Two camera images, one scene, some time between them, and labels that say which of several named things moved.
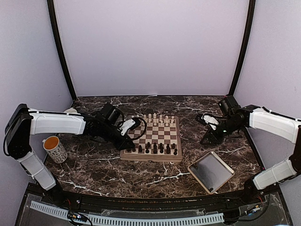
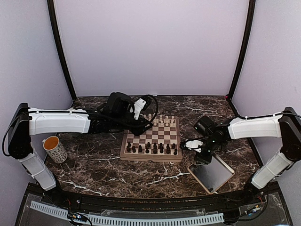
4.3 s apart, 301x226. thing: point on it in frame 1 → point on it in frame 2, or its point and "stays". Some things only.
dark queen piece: x=161 y=147 stays
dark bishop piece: x=140 y=149 stays
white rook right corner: x=172 y=121 stays
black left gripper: x=122 y=145 → x=140 y=128
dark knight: x=168 y=150 stays
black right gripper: x=216 y=140 → x=206 y=159
